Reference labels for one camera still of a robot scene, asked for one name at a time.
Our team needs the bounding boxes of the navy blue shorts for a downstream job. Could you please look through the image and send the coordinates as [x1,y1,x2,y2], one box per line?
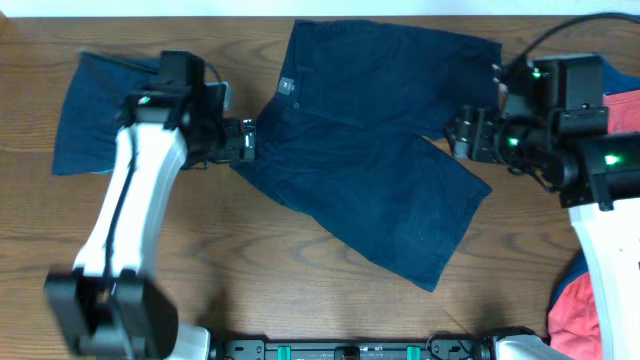
[235,20,502,291]

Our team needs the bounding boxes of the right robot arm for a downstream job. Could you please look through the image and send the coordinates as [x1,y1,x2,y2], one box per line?
[445,54,639,359]

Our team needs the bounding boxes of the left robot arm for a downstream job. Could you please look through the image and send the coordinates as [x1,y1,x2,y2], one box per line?
[44,50,256,359]

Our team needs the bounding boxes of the folded frayed denim shorts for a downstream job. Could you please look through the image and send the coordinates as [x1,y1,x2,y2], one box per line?
[52,52,159,176]

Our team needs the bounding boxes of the blue shirt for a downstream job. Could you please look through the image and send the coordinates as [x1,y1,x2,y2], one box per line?
[549,60,639,308]

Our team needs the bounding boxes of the coral red shirt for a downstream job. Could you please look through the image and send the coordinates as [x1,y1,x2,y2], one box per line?
[548,90,639,360]

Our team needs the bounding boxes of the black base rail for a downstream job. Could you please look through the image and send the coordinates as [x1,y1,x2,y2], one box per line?
[208,335,496,360]

